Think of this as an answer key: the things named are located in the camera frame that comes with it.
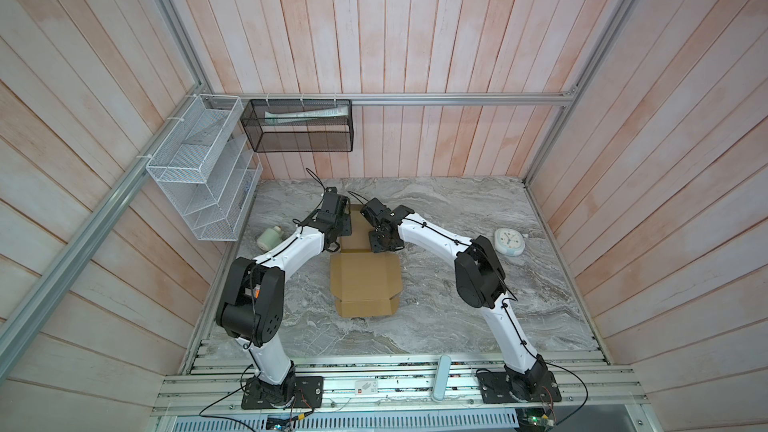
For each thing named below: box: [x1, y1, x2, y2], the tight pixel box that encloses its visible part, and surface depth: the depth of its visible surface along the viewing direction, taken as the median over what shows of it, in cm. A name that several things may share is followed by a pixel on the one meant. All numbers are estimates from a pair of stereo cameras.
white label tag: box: [354, 380, 378, 395], surface depth 75 cm
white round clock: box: [494, 228, 525, 257], surface depth 103 cm
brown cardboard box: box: [330, 204, 403, 318], surface depth 90 cm
